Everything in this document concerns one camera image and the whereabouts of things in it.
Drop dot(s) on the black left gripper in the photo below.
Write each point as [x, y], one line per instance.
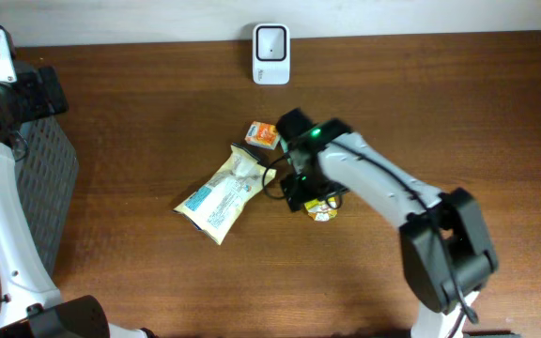
[40, 105]

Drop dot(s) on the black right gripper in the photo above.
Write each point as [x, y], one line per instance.
[296, 195]

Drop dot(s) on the green tea carton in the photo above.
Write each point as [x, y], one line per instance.
[322, 211]

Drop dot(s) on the yellow snack bag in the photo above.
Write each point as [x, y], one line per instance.
[216, 205]

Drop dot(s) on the small orange tissue pack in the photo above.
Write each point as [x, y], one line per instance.
[262, 135]

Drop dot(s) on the dark grey mesh basket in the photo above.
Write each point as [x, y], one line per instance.
[46, 179]

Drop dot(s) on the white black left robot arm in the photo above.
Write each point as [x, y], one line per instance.
[30, 303]

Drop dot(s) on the white barcode scanner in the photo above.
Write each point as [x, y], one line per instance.
[271, 54]

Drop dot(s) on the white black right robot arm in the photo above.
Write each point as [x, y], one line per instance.
[446, 250]

